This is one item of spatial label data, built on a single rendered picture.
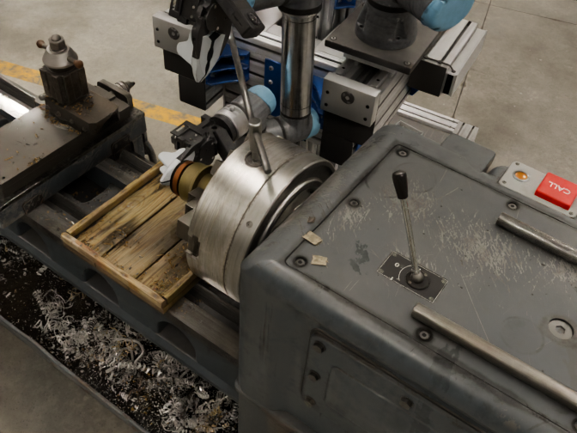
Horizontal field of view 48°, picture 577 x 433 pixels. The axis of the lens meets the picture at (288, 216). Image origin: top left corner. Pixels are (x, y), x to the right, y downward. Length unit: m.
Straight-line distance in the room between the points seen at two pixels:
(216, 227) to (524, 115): 2.67
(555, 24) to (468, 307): 3.66
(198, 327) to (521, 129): 2.46
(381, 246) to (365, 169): 0.17
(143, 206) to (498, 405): 0.96
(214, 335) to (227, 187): 0.36
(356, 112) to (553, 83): 2.46
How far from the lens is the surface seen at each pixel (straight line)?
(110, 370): 1.64
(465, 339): 0.91
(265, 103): 1.50
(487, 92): 3.70
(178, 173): 1.32
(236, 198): 1.11
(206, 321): 1.37
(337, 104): 1.59
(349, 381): 1.03
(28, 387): 2.38
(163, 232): 1.50
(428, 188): 1.11
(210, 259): 1.15
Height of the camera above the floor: 1.99
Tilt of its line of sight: 46 degrees down
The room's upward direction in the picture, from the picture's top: 5 degrees clockwise
